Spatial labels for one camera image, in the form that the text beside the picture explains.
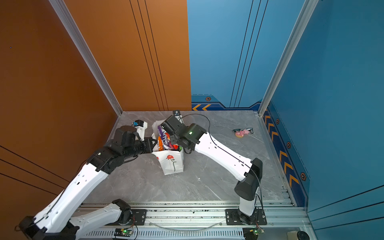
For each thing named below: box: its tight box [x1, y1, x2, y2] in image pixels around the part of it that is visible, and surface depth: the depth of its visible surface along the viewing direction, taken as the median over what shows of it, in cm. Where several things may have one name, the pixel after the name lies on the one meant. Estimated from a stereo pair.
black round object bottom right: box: [297, 230, 310, 240], surface depth 62 cm
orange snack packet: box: [158, 136, 164, 151], surface depth 72 cm
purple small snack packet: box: [157, 125, 174, 150], surface depth 74 cm
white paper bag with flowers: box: [151, 119, 185, 176], surface depth 74 cm
